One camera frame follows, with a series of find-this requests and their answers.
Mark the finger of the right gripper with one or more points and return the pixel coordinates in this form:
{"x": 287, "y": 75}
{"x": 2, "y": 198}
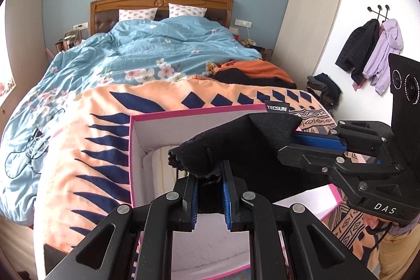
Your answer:
{"x": 314, "y": 159}
{"x": 321, "y": 140}

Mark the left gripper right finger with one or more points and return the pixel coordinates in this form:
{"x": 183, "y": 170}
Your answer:
{"x": 286, "y": 243}

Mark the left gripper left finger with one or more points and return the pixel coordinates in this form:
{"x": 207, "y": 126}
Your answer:
{"x": 134, "y": 243}

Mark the black drawstring pouch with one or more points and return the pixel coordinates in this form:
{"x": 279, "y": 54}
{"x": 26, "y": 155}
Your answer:
{"x": 250, "y": 144}

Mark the yellow striped fabric pouch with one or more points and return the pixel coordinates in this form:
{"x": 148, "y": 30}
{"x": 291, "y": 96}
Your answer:
{"x": 159, "y": 176}

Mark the person right hand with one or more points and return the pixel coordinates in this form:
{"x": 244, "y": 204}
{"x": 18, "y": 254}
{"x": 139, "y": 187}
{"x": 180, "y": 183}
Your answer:
{"x": 375, "y": 225}

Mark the black clothes pile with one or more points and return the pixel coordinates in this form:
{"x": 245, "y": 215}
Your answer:
{"x": 325, "y": 90}

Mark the black hanging jacket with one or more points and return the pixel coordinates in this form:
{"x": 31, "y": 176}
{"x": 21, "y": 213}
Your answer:
{"x": 358, "y": 49}

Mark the orange patterned blanket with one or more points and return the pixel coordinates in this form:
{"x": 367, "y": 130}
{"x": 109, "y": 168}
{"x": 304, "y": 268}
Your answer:
{"x": 86, "y": 171}

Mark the pink cardboard box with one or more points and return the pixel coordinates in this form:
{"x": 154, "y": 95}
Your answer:
{"x": 210, "y": 251}

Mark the purple hanging hoodie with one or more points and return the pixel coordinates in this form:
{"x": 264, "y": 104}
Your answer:
{"x": 377, "y": 68}

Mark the orange garment on bed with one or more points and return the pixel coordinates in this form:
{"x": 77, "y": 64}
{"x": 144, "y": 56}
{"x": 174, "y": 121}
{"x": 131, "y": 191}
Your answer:
{"x": 252, "y": 72}

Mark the blue floral duvet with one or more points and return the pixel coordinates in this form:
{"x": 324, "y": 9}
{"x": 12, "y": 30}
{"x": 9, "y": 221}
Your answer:
{"x": 133, "y": 52}

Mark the right patterned pillow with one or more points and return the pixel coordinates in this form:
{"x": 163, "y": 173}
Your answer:
{"x": 177, "y": 10}

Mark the patterned pillow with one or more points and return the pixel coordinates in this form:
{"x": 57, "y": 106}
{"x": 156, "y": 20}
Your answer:
{"x": 137, "y": 14}
{"x": 177, "y": 10}

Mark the left patterned pillow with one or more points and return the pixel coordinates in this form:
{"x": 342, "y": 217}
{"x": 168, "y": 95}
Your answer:
{"x": 137, "y": 14}

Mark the wooden headboard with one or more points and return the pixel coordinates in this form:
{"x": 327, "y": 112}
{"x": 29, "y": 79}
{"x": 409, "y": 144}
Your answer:
{"x": 104, "y": 14}

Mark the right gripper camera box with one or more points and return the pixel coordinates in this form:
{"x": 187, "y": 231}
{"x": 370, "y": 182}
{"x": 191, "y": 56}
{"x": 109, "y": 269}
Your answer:
{"x": 404, "y": 74}

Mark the wall coat hook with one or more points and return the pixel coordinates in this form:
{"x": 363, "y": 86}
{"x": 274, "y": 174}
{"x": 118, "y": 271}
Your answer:
{"x": 380, "y": 12}

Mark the white wall socket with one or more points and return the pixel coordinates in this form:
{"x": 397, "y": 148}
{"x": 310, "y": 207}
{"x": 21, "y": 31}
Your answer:
{"x": 243, "y": 23}

